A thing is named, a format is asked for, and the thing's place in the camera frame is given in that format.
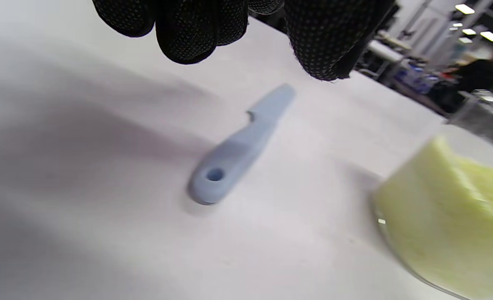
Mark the person's left hand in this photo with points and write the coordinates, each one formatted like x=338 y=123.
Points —
x=188 y=29

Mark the light blue plastic knife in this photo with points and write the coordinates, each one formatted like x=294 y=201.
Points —
x=238 y=150

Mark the clear chicken bouillon container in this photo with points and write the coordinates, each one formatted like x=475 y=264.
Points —
x=446 y=208

